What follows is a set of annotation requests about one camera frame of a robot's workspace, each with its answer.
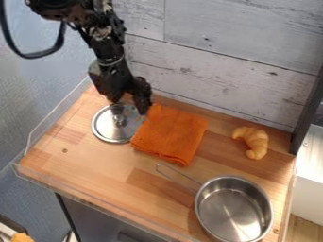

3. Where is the silver pot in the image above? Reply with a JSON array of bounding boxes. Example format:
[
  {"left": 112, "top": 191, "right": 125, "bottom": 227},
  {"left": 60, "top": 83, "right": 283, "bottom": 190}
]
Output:
[{"left": 155, "top": 162, "right": 276, "bottom": 242}]

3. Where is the silver lid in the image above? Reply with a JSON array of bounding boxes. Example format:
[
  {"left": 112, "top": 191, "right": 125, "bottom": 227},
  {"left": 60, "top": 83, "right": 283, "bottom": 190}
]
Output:
[{"left": 91, "top": 102, "right": 146, "bottom": 145}]

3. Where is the orange cloth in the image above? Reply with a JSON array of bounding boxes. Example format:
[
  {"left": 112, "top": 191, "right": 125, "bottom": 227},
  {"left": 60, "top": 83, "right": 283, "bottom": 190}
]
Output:
[{"left": 128, "top": 103, "right": 210, "bottom": 168}]

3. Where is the black cable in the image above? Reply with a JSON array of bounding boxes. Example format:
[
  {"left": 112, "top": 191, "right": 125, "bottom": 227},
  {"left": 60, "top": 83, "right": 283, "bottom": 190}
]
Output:
[{"left": 0, "top": 0, "right": 69, "bottom": 60}]

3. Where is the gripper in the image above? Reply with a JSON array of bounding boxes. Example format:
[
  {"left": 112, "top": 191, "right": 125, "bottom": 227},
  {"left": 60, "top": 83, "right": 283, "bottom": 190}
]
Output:
[{"left": 87, "top": 56, "right": 154, "bottom": 116}]

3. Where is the yellow toy croissant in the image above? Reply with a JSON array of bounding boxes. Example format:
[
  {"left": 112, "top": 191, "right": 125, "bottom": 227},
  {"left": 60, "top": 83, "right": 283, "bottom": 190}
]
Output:
[{"left": 230, "top": 126, "right": 270, "bottom": 161}]

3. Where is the yellow toy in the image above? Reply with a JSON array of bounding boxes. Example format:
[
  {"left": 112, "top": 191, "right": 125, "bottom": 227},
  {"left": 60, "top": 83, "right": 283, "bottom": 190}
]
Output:
[{"left": 8, "top": 233, "right": 36, "bottom": 242}]

